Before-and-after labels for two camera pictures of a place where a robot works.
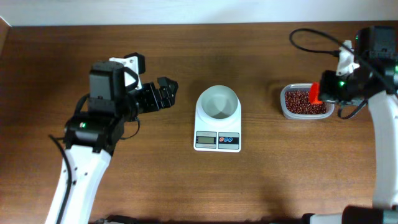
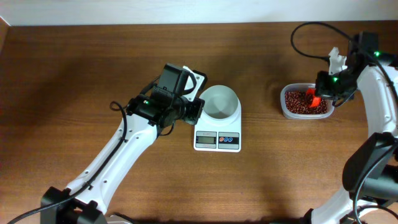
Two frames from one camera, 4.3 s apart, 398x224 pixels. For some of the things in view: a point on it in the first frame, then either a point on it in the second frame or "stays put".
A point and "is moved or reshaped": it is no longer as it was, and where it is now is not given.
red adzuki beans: (298, 102) stays put
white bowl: (218, 104) stays put
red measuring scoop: (314, 94) is moved or reshaped
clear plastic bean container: (329, 106) stays put
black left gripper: (154, 97) -> (195, 109)
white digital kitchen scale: (217, 137) stays put
